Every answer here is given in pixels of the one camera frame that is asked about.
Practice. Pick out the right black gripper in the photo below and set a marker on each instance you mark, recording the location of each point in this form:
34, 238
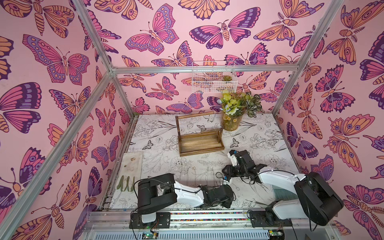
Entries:
229, 170

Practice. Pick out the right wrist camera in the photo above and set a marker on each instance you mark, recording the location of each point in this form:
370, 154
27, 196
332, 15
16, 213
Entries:
232, 157

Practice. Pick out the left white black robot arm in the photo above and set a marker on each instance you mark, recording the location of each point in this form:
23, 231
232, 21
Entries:
157, 193

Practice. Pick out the glass vase with plants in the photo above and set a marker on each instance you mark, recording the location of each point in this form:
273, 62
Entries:
234, 106

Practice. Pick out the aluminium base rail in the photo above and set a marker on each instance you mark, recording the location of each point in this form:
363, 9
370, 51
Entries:
205, 225

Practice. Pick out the wooden jewelry display stand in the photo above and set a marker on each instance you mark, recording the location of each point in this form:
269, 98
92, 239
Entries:
199, 143

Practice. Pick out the green brush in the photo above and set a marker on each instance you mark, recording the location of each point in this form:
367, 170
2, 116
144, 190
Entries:
283, 195

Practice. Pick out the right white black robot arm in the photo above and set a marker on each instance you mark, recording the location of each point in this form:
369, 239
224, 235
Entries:
315, 199

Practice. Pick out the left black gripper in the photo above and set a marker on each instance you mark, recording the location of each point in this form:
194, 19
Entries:
229, 202

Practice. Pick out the white wire wall basket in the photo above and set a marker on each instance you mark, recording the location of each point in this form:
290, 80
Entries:
214, 79

